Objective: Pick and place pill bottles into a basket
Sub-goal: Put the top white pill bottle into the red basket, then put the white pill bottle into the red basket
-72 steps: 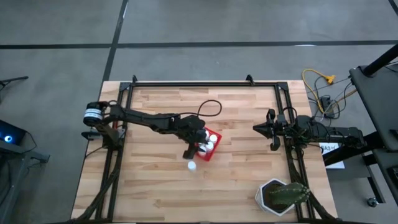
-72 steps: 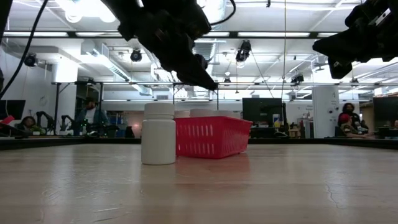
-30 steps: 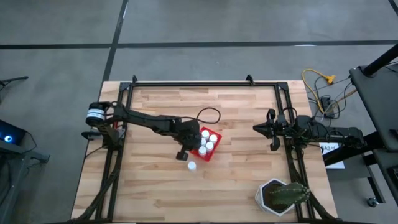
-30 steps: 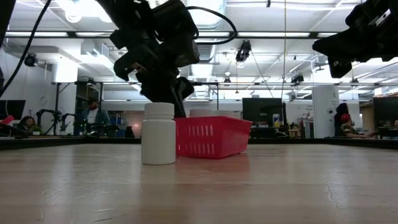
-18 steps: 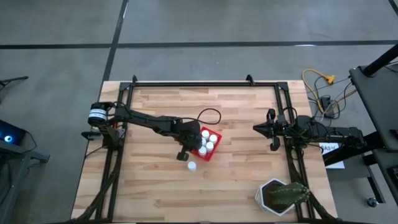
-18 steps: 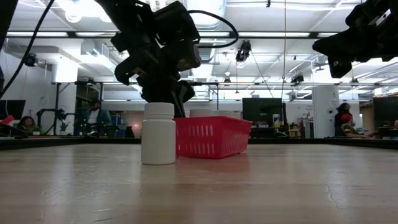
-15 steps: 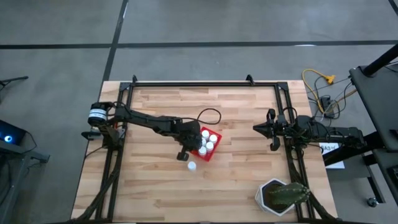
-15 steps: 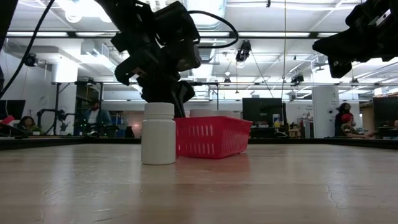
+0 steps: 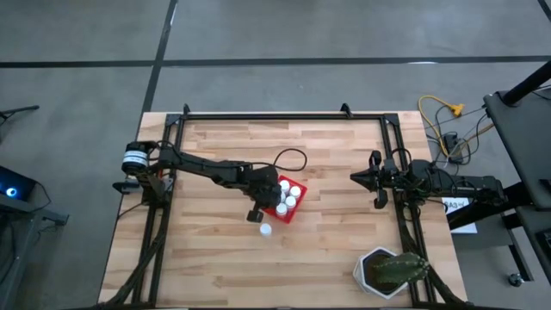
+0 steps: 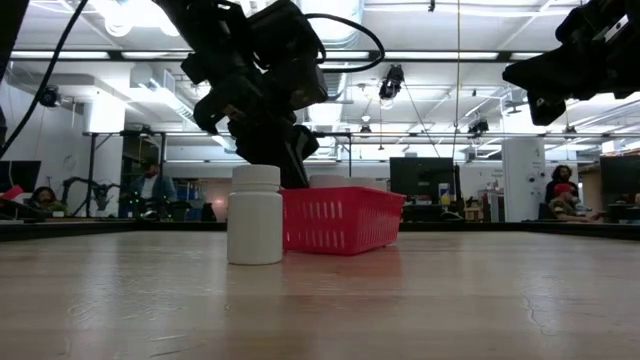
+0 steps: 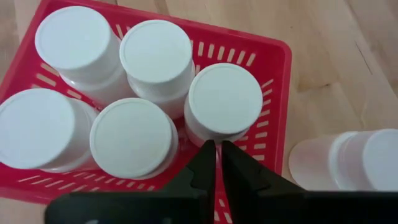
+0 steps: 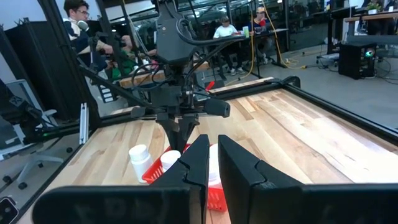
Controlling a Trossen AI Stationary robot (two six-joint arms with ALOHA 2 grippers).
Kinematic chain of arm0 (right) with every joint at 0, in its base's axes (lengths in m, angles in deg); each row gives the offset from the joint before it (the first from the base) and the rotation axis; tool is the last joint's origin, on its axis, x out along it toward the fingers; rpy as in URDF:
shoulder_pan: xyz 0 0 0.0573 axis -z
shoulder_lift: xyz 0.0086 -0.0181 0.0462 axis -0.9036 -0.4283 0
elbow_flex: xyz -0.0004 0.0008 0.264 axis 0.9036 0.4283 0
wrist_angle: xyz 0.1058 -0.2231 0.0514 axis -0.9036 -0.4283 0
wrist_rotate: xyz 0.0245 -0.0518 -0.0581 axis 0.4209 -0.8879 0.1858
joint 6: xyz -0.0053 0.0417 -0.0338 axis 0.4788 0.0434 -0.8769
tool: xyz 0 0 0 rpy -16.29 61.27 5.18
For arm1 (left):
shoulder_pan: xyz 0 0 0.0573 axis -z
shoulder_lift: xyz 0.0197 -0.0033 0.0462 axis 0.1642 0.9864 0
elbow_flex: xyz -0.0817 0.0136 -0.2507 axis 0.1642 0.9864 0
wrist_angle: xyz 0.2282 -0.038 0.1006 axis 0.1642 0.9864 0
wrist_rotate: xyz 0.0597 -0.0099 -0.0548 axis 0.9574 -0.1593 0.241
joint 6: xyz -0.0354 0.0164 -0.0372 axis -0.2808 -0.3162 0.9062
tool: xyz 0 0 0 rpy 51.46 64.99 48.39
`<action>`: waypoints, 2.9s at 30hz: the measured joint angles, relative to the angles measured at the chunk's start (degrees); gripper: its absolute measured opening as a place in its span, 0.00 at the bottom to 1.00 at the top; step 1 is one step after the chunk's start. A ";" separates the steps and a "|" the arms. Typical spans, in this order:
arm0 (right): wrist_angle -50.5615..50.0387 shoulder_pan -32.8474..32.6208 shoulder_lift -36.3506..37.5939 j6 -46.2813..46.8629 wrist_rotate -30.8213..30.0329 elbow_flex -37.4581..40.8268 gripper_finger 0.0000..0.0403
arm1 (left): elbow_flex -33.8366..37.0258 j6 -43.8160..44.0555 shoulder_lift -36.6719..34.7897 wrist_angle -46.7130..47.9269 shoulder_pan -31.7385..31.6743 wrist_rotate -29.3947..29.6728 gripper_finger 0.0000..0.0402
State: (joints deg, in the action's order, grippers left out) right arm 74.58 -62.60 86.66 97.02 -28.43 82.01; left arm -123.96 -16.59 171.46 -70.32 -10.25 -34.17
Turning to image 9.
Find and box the black stand leg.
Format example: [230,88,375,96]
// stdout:
[447,183,535,232]

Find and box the grey metal stand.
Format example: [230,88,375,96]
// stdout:
[0,200,70,310]

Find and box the black device with blue light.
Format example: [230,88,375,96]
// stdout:
[0,165,38,203]

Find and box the white hexagonal plant pot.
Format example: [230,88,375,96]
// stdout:
[352,245,410,301]

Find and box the black aluminium table frame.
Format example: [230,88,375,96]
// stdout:
[96,102,468,310]

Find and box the dark grey desk top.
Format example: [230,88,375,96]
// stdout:
[482,88,551,212]

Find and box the white paper sheet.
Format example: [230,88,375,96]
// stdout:
[441,195,479,235]

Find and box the black power adapter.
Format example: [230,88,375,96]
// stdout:
[443,132,464,165]

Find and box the yellow extension cable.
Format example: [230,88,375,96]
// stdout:
[418,95,466,158]

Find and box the black diagonal pole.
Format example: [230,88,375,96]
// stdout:
[501,59,551,107]

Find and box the black base bracket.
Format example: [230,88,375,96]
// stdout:
[112,180,143,195]

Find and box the red plastic slotted basket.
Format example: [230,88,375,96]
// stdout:
[262,174,309,226]

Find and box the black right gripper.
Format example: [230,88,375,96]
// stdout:
[350,150,399,210]

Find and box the black tripod leg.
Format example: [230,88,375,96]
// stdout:
[0,104,40,146]

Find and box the green cactus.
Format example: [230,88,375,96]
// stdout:
[372,251,431,286]

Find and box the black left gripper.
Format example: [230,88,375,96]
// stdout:
[245,164,282,224]

